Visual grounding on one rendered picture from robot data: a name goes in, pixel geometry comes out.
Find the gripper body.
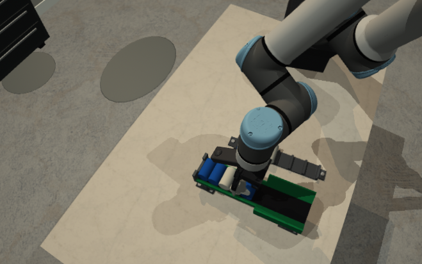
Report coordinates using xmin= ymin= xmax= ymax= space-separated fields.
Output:
xmin=234 ymin=159 xmax=272 ymax=190

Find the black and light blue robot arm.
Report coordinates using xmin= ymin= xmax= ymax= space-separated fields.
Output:
xmin=211 ymin=0 xmax=422 ymax=172

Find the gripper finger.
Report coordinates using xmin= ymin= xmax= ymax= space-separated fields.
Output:
xmin=231 ymin=176 xmax=250 ymax=196

